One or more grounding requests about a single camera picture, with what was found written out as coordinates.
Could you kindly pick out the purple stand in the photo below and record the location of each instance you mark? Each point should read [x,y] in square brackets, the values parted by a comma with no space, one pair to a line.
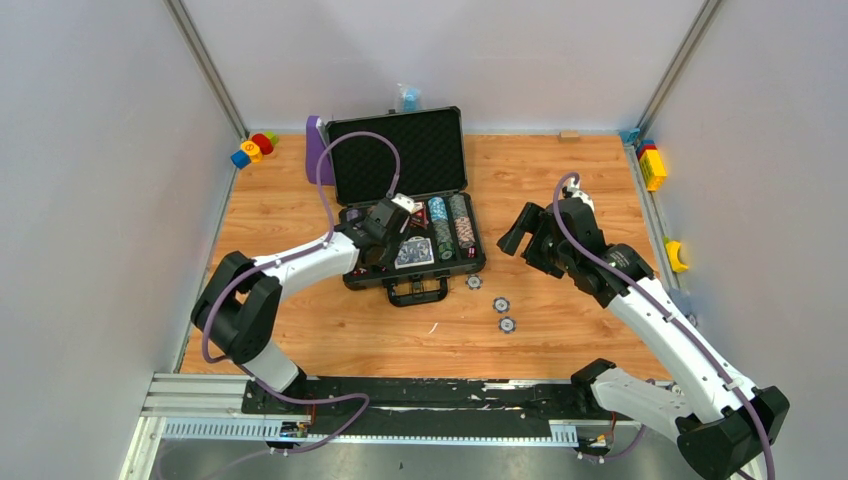
[316,142]

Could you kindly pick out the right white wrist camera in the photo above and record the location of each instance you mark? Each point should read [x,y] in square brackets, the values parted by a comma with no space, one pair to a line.
[576,193]

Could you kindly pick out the small wooden block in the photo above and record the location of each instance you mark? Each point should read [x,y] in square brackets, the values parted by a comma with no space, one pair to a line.
[569,136]

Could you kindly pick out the pink white poker chip stack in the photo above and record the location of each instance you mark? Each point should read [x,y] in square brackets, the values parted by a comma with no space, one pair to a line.
[465,232]

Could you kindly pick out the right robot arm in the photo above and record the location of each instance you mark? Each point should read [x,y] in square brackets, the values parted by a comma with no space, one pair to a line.
[721,420]

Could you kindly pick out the light blue poker chip stack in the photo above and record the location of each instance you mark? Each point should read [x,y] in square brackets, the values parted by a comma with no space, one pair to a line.
[437,209]

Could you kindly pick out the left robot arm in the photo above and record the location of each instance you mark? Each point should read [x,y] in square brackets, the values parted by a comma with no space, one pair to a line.
[237,310]

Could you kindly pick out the loose chip front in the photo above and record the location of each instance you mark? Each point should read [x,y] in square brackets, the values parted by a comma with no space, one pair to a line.
[507,325]

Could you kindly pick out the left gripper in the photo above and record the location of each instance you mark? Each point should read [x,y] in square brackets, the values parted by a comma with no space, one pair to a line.
[380,245]

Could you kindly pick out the coloured toy cylinders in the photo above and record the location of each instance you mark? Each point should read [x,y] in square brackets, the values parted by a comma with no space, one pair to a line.
[254,149]

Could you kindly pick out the dark green poker chip stack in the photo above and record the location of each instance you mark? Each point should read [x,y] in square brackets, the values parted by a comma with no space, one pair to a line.
[458,207]

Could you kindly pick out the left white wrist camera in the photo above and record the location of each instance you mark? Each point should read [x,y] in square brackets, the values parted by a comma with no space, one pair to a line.
[406,202]

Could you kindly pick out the blue playing card deck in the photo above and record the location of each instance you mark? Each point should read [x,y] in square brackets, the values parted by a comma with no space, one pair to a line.
[414,254]

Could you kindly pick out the yellow red toy brick block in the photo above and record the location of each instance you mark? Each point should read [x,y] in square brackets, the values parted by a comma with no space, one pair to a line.
[651,165]

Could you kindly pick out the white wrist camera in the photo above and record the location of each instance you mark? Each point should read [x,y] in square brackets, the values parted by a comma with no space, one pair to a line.
[576,193]
[406,202]

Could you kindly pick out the black poker set case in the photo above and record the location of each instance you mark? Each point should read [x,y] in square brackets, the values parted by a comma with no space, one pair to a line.
[423,155]

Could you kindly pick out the red triangular card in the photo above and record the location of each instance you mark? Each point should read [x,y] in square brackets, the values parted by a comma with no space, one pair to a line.
[419,217]

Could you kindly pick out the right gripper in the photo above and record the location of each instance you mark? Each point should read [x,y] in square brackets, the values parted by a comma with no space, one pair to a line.
[531,220]

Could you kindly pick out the yellow curved toy piece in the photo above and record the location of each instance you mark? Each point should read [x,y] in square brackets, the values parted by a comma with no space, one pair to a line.
[674,252]

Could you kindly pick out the light blue bottle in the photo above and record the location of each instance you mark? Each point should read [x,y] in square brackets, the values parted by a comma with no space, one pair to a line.
[409,99]

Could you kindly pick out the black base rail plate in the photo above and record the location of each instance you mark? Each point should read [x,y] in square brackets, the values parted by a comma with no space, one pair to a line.
[551,400]

